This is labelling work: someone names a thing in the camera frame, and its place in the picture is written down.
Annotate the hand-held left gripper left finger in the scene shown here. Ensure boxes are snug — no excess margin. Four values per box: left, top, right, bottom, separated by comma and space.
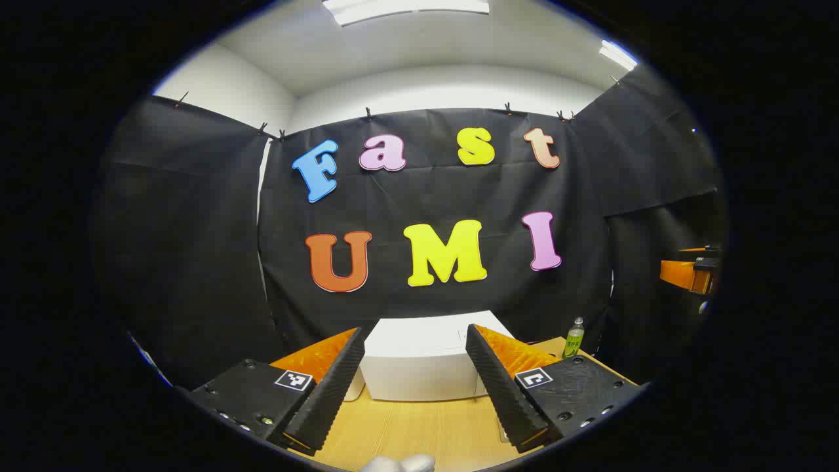
189, 326, 366, 458

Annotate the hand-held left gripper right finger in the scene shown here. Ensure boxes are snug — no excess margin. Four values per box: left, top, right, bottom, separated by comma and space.
465, 323, 648, 455

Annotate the ceiling light panel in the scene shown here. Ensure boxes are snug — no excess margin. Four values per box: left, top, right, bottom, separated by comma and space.
599, 39, 638, 72

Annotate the green drink bottle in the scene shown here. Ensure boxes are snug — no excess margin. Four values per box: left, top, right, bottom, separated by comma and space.
562, 317, 585, 360

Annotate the white microwave oven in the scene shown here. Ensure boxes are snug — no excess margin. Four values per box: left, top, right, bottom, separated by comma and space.
359, 310, 515, 402

